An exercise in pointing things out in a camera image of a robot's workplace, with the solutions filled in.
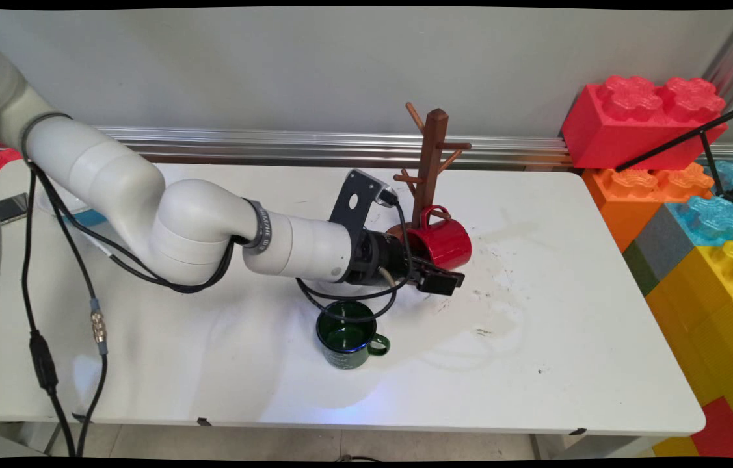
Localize black cable with adapter box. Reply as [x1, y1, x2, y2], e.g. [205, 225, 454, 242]
[21, 172, 76, 457]

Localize big grey building block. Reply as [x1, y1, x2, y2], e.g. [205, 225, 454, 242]
[623, 205, 696, 297]

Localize aluminium rail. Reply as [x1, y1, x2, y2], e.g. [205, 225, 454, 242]
[96, 125, 733, 172]

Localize black cable with metal connector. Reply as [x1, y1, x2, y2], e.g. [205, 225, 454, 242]
[33, 168, 109, 457]

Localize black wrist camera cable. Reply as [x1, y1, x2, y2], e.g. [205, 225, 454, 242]
[295, 195, 416, 303]

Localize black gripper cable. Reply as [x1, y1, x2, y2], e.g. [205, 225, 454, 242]
[31, 162, 401, 324]

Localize smartphone with dark screen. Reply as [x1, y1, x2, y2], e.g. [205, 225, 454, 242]
[0, 193, 30, 226]

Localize big orange building block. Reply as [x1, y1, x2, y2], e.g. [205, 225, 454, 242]
[582, 162, 715, 253]

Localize red enamel mug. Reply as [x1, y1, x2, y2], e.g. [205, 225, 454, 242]
[405, 205, 473, 271]

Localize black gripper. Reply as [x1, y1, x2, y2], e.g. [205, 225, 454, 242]
[343, 227, 466, 296]

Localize green enamel mug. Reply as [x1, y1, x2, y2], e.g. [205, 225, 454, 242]
[316, 300, 392, 370]

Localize blue and white bowl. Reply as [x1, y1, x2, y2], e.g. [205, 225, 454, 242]
[38, 188, 108, 226]

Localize brown wooden mug tree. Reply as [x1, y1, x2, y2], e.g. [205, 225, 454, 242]
[386, 102, 473, 288]

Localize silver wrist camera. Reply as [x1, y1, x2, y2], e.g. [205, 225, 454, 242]
[374, 181, 400, 208]

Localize black tripod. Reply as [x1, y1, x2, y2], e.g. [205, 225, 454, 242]
[615, 96, 733, 209]

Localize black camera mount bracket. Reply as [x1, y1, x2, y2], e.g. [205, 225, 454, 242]
[329, 169, 388, 245]

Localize small red block panel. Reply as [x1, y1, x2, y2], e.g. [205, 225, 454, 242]
[691, 396, 733, 458]

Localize big red building block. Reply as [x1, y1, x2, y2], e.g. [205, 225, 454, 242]
[561, 75, 728, 171]

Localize big blue building block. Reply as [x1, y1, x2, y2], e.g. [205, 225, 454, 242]
[665, 161, 733, 247]

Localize big yellow building block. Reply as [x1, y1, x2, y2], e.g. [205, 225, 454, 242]
[646, 242, 733, 457]

